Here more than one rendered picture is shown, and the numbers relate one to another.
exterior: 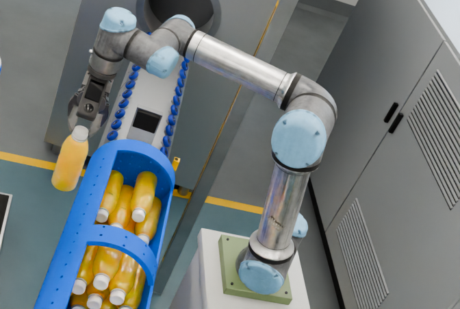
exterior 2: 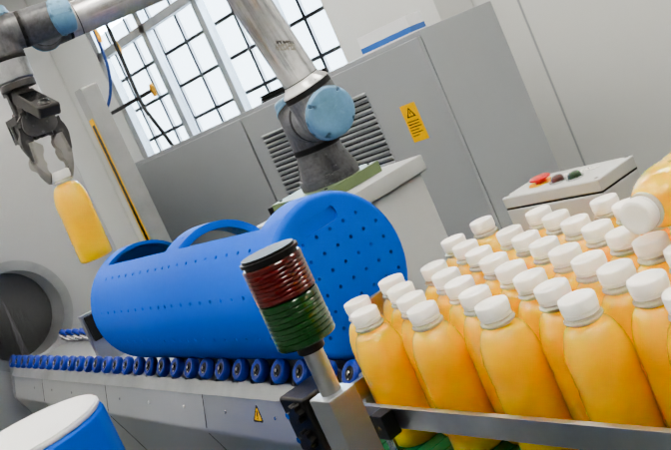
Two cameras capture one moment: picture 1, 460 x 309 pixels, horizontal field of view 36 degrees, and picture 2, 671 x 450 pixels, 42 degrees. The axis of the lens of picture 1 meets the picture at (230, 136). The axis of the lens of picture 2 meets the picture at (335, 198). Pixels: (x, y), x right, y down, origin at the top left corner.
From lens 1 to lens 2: 140 cm
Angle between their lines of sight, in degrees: 35
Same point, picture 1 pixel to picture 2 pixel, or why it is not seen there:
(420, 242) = not seen: hidden behind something
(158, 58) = (54, 4)
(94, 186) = (127, 272)
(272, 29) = (112, 143)
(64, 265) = (185, 265)
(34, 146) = not seen: outside the picture
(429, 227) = not seen: hidden behind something
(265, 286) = (342, 109)
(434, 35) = (230, 130)
